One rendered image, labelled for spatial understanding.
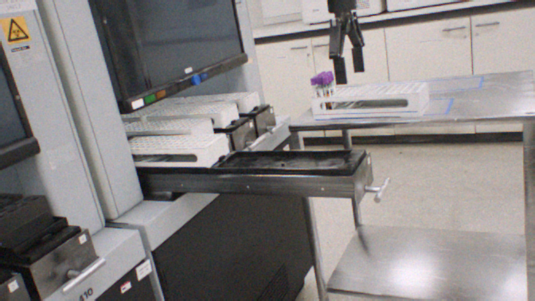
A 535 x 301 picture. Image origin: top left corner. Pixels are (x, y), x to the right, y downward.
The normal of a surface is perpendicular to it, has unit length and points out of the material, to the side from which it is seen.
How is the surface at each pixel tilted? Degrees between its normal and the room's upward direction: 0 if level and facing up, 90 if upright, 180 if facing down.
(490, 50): 90
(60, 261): 90
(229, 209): 90
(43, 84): 90
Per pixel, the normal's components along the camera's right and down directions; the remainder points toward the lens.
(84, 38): 0.88, -0.01
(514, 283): -0.18, -0.94
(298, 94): -0.44, 0.35
